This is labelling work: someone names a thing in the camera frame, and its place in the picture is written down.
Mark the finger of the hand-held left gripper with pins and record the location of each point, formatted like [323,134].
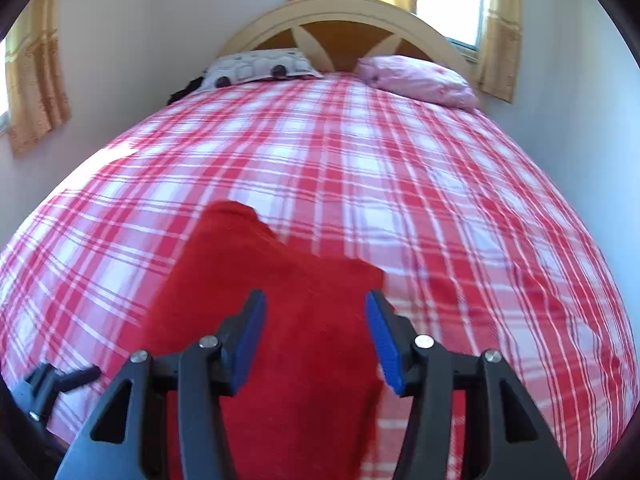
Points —
[80,378]

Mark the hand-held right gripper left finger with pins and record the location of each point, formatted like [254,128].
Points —
[247,340]

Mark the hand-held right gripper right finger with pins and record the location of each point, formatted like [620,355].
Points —
[385,340]

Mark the red knitted sweater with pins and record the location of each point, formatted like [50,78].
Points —
[300,360]

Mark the red plaid bedsheet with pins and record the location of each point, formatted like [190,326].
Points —
[350,160]

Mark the dark cloth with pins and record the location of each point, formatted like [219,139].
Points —
[185,91]

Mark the pink pillow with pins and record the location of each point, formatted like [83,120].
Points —
[420,80]

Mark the grey patterned pillow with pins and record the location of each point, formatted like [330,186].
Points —
[255,65]

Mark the cream wooden headboard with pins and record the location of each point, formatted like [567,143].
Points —
[340,45]

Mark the window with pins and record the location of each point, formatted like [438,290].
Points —
[450,0]
[4,85]

